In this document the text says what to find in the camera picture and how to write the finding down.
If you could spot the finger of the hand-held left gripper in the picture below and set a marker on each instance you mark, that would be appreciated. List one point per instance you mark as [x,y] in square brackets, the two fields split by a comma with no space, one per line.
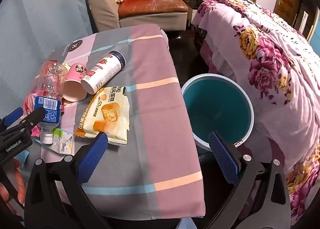
[35,117]
[13,116]

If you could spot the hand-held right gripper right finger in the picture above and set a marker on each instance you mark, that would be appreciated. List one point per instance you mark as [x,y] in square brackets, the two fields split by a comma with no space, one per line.
[222,159]

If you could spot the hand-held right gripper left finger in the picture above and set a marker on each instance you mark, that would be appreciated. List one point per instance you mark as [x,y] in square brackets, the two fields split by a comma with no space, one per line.
[96,154]

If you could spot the clear plastic bottle blue label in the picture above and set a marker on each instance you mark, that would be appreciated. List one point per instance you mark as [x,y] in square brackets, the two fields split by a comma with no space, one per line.
[47,105]

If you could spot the green white small carton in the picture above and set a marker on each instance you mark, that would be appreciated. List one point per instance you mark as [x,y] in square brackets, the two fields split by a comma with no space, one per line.
[63,142]

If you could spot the yellow cake wrapper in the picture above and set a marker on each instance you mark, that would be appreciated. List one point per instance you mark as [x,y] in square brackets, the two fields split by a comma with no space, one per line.
[110,116]

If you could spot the teal bin white rim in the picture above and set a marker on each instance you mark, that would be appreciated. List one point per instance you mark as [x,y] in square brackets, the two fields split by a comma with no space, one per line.
[215,104]

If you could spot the pink paper cup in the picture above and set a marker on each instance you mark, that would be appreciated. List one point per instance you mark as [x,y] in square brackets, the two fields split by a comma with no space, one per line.
[75,74]

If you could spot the person's left hand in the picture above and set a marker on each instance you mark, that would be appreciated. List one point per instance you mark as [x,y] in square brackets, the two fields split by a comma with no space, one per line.
[17,181]

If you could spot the white strawberry print cup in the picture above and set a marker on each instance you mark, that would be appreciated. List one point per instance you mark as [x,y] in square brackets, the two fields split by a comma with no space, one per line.
[105,74]

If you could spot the blue curtain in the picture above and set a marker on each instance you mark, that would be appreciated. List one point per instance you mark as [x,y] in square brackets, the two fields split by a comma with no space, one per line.
[37,19]

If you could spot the pink floral blanket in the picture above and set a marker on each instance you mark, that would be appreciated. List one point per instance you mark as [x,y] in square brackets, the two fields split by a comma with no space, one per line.
[275,69]

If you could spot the pink bed sheet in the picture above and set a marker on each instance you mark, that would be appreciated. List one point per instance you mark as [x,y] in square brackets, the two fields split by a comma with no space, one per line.
[212,54]

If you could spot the beige armchair brown leather seat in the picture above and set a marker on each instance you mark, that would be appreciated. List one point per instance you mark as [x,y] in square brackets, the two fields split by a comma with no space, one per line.
[150,6]

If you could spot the white frame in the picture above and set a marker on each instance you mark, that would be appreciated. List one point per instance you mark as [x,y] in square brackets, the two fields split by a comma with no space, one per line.
[303,22]

